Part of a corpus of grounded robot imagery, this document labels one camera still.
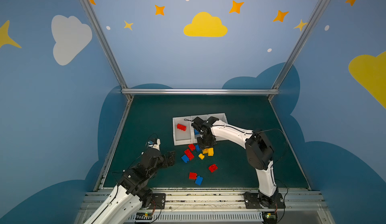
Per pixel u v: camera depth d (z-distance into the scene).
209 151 0.89
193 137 0.92
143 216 0.73
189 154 0.89
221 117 1.04
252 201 0.74
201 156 0.89
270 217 0.73
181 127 1.01
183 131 1.01
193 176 0.82
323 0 0.73
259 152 0.51
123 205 0.49
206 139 0.77
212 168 0.85
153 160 0.57
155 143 0.68
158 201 0.74
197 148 0.91
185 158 0.88
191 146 0.93
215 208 0.74
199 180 0.80
